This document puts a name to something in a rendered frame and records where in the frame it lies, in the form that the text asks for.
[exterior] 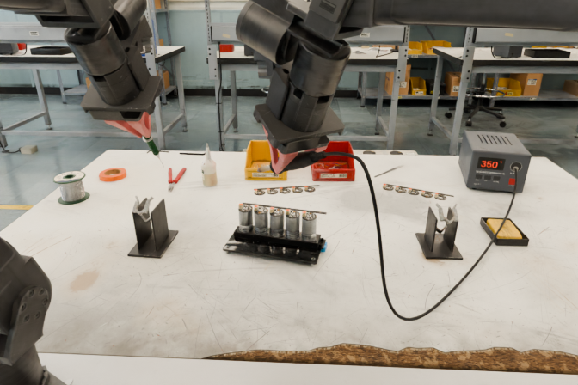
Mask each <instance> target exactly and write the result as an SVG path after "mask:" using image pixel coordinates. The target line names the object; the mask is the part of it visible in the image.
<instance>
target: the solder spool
mask: <svg viewBox="0 0 578 385"><path fill-rule="evenodd" d="M85 176H86V174H85V173H84V172H82V171H70V172H65V173H62V174H58V175H57V176H55V177H54V178H53V179H52V180H53V182H54V183H57V184H59V188H60V192H61V196H60V197H59V198H58V202H59V203H60V204H62V205H74V204H78V203H81V202H83V201H85V200H86V199H88V198H89V196H90V194H89V192H86V191H84V187H83V182H82V179H83V178H84V177H85Z"/></svg>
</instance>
